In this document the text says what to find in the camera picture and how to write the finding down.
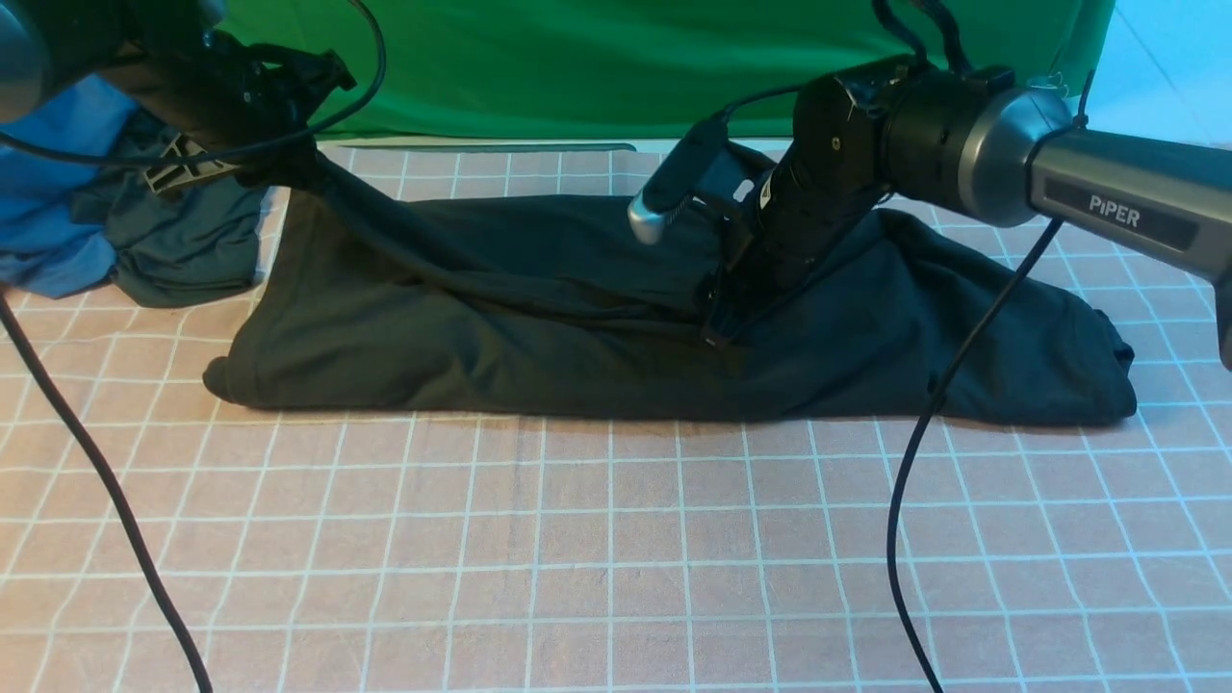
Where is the pink checkered table mat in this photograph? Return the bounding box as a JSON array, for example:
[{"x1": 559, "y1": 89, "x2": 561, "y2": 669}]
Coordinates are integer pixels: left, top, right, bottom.
[{"x1": 0, "y1": 142, "x2": 1232, "y2": 693}]

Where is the dark gray long-sleeve shirt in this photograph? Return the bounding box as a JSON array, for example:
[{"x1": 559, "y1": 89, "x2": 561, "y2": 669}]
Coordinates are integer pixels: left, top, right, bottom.
[{"x1": 202, "y1": 144, "x2": 1140, "y2": 425}]

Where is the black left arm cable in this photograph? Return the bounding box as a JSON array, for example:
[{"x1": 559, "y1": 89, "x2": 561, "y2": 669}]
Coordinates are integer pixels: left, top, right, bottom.
[{"x1": 0, "y1": 0, "x2": 388, "y2": 693}]

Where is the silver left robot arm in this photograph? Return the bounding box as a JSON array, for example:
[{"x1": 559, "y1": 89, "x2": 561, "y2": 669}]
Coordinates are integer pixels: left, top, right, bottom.
[{"x1": 1, "y1": 1, "x2": 356, "y2": 194}]

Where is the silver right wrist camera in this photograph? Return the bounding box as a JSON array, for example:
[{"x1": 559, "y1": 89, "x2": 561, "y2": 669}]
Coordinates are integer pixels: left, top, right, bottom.
[{"x1": 628, "y1": 115, "x2": 774, "y2": 244}]

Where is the silver binder clip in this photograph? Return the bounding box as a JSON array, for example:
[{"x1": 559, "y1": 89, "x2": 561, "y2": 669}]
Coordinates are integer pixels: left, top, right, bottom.
[{"x1": 1025, "y1": 73, "x2": 1071, "y2": 100}]

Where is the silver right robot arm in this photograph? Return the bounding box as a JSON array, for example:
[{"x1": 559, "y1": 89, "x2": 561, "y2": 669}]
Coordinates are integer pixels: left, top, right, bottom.
[{"x1": 721, "y1": 55, "x2": 1231, "y2": 364}]

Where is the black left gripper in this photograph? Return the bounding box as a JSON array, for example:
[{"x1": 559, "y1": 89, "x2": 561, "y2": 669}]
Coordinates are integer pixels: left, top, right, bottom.
[{"x1": 103, "y1": 1, "x2": 356, "y2": 194}]

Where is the dark teal crumpled garment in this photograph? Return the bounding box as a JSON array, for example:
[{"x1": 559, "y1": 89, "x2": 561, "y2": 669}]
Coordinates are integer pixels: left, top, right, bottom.
[{"x1": 69, "y1": 169, "x2": 270, "y2": 310}]

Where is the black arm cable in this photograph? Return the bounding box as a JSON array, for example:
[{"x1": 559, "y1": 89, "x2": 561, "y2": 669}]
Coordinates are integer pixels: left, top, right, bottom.
[
  {"x1": 717, "y1": 0, "x2": 1098, "y2": 693},
  {"x1": 0, "y1": 0, "x2": 388, "y2": 693}
]

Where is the green backdrop cloth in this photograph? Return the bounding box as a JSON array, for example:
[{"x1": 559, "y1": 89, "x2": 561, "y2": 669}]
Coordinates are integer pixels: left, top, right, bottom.
[{"x1": 221, "y1": 1, "x2": 1115, "y2": 141}]

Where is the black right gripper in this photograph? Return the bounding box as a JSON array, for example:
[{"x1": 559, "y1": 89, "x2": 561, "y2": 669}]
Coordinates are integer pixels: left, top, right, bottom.
[{"x1": 701, "y1": 55, "x2": 915, "y2": 347}]

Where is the blue cloth garment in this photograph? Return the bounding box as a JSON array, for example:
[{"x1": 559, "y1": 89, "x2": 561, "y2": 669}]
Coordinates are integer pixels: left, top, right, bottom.
[{"x1": 1, "y1": 76, "x2": 137, "y2": 298}]

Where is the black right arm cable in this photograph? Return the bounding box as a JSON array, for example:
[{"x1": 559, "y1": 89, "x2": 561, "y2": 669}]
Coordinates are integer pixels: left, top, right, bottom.
[{"x1": 717, "y1": 0, "x2": 1098, "y2": 693}]

